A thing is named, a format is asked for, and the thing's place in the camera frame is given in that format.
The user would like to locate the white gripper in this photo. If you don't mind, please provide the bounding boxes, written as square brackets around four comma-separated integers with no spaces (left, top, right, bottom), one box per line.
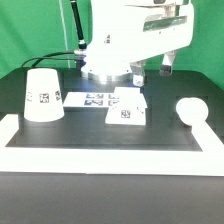
[127,0,194,87]

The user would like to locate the white lamp base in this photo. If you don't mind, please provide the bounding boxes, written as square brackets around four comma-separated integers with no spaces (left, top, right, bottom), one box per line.
[105,87,147,126]

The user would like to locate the white lamp bulb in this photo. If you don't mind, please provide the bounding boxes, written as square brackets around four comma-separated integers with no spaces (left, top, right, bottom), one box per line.
[176,97,209,126]

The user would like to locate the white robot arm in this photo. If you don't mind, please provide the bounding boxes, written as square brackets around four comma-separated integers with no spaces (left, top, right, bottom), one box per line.
[81,0,194,86]

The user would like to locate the white lamp shade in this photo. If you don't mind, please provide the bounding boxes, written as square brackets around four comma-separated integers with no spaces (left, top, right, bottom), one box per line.
[24,68,64,122]

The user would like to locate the white tag sheet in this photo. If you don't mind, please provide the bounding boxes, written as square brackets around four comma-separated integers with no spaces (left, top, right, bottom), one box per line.
[63,92,119,108]

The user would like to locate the white foam fence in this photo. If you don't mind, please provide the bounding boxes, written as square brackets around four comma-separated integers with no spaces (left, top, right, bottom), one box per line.
[0,114,224,176]

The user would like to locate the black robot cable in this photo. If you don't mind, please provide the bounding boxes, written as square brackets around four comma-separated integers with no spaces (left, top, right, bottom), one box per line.
[69,0,88,57]

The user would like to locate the black thin cable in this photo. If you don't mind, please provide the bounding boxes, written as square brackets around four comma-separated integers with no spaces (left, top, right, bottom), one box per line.
[21,51,84,69]

